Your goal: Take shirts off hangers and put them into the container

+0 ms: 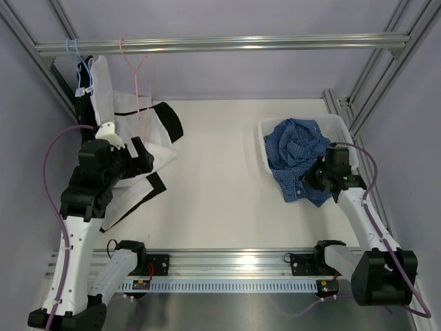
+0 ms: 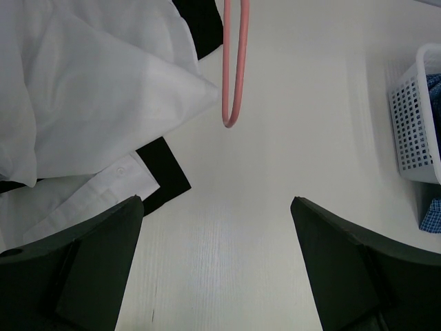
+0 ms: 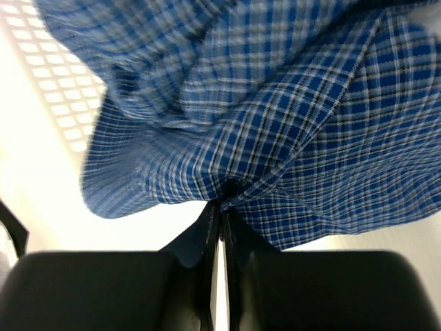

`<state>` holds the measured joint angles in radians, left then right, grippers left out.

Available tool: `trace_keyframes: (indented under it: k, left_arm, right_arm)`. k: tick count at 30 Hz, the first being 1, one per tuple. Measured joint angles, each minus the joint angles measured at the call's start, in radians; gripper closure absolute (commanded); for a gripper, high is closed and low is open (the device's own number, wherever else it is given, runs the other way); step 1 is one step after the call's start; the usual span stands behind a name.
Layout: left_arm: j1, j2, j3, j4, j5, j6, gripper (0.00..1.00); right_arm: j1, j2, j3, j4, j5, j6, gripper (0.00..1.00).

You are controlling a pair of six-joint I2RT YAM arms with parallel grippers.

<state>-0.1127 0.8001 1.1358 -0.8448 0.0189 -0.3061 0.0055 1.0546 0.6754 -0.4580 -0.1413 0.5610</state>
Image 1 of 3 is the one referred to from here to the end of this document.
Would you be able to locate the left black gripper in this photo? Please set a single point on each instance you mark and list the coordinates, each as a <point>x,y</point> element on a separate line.
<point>142,163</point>

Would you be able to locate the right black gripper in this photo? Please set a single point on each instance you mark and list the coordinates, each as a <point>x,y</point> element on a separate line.
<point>308,178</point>

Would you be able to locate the blue plaid shirt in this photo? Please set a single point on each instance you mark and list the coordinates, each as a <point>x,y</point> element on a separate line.
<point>292,148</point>

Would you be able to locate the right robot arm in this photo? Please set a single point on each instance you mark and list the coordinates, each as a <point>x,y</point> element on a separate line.
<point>384,273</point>

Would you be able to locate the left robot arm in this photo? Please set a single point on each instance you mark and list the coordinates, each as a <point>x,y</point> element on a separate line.
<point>73,303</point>

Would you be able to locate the white plastic basket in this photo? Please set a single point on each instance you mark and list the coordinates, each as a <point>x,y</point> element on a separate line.
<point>331,126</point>

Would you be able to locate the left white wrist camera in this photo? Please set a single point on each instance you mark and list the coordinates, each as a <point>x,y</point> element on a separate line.
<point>107,132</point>

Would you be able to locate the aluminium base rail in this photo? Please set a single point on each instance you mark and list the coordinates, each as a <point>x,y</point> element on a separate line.
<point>231,264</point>

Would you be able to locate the white slotted cable duct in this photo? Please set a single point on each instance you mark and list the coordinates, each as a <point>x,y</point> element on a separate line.
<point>219,286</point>

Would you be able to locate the blue wire hanger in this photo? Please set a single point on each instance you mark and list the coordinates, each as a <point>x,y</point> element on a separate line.
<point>86,88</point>

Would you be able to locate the aluminium hanging rail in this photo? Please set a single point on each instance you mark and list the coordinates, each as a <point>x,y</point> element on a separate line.
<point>381,40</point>

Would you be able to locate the right aluminium frame post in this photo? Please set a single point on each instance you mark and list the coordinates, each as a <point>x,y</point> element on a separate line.
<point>394,114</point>

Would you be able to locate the aluminium frame post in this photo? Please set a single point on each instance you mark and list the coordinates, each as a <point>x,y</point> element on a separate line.
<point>394,114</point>
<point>45,66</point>

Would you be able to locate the left aluminium frame post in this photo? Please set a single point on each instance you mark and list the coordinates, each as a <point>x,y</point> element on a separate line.
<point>45,66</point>

